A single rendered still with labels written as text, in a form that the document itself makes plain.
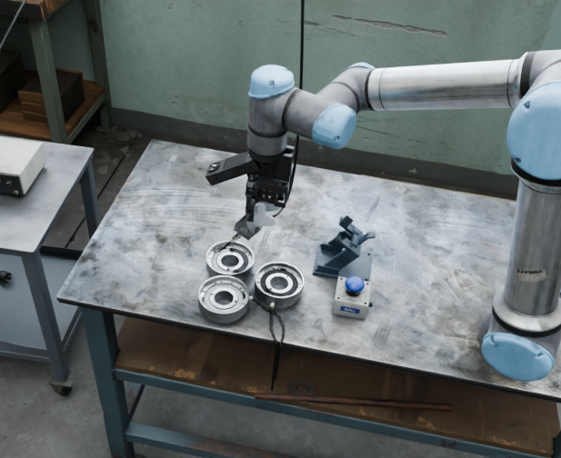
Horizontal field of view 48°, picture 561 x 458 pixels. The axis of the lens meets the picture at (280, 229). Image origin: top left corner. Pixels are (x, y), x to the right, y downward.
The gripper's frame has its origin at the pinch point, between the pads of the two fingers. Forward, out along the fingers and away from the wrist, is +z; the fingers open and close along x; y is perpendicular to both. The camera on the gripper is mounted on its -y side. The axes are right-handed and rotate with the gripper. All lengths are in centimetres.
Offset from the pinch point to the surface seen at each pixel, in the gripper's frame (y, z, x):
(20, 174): -66, 17, 22
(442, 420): 49, 38, -13
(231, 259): -4.0, 11.6, -0.1
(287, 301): 10.4, 10.3, -10.5
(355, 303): 24.3, 8.6, -9.1
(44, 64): -101, 33, 105
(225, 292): -2.8, 10.6, -10.9
